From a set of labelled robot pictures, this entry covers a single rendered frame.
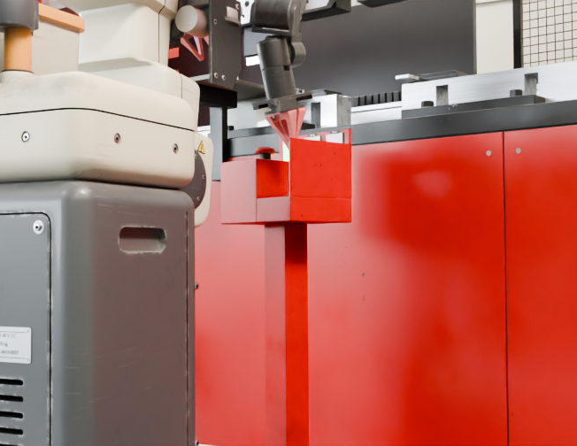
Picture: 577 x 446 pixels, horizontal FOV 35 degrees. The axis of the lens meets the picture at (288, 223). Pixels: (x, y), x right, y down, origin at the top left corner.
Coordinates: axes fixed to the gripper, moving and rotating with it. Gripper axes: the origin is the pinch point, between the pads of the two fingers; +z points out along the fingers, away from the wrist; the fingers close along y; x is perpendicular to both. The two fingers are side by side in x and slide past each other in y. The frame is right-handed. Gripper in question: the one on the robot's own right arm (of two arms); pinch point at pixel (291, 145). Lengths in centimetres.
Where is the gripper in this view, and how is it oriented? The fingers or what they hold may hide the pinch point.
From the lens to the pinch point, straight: 171.6
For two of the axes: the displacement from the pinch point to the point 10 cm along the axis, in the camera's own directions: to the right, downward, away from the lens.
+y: 7.0, -2.2, 6.8
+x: -6.9, 0.5, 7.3
